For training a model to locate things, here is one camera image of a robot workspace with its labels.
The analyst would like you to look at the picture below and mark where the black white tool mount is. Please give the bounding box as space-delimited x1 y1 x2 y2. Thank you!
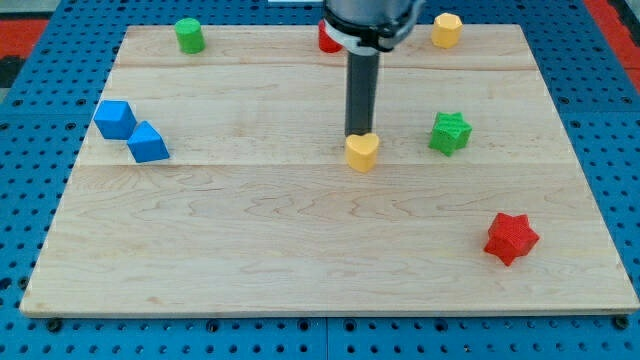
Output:
324 14 417 56

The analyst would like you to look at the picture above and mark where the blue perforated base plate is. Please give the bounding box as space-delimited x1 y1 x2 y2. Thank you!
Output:
1 0 639 359

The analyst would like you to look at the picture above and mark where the red circle block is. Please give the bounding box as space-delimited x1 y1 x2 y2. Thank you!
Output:
318 20 343 53

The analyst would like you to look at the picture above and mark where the yellow hexagon block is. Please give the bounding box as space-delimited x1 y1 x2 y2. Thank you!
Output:
431 13 463 49

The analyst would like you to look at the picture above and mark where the yellow heart block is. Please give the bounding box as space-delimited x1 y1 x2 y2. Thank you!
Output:
345 133 380 173

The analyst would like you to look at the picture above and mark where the red star block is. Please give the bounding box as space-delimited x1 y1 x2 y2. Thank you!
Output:
484 212 540 267

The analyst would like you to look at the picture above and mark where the light wooden board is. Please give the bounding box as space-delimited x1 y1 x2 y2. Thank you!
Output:
20 25 639 318

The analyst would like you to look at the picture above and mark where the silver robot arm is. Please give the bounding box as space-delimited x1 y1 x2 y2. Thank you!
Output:
323 0 424 136

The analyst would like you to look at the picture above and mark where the blue cube block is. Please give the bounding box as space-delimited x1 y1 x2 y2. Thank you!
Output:
93 100 137 140

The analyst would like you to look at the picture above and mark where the green cylinder block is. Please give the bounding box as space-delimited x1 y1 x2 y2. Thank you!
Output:
174 18 206 54

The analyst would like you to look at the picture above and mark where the green star block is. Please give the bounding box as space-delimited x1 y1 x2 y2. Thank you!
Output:
428 112 473 156

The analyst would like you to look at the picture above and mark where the blue triangle block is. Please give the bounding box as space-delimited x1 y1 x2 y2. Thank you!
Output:
127 121 170 163

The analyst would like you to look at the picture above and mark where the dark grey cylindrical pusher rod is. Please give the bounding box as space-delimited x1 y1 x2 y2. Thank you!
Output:
345 53 379 136

